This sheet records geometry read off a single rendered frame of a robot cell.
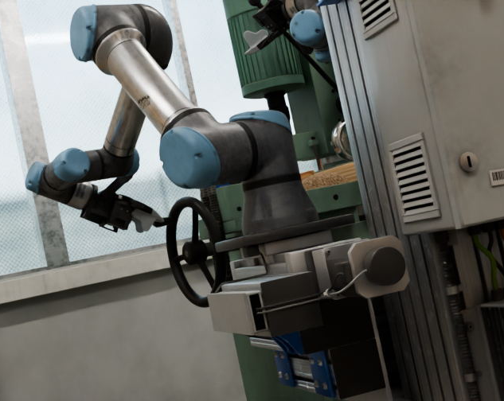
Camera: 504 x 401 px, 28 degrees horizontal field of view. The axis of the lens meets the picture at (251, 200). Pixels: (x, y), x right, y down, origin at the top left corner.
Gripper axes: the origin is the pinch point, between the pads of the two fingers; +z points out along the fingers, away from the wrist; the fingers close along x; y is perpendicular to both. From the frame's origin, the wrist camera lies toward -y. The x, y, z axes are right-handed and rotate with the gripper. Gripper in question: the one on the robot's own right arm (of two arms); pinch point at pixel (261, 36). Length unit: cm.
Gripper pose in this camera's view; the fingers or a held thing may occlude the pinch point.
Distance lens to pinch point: 264.7
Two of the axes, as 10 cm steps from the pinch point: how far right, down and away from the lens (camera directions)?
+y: -6.9, -6.6, -2.9
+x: -5.3, 7.4, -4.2
